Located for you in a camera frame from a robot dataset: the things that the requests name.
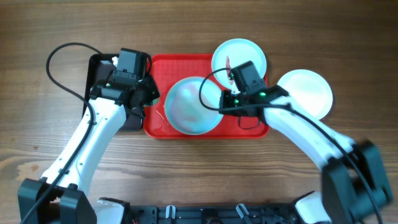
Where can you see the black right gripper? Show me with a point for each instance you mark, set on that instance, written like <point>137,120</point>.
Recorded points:
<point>226,95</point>

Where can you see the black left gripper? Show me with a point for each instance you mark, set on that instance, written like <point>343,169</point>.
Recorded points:
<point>154,91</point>

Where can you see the light blue plate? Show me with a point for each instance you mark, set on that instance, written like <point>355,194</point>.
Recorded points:
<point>184,108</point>
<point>234,52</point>

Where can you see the white plate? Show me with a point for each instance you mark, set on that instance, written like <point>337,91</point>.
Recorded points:
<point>311,91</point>

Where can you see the green yellow sponge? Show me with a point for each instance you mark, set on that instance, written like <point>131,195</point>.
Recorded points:
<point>155,101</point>

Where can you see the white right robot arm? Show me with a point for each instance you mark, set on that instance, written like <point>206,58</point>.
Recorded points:
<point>353,177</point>

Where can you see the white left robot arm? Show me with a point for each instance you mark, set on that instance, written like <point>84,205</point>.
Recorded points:
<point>60,195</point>

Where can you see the black tray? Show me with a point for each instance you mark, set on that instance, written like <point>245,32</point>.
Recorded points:
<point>99,67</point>

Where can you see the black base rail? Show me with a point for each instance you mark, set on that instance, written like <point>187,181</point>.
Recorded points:
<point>278,213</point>

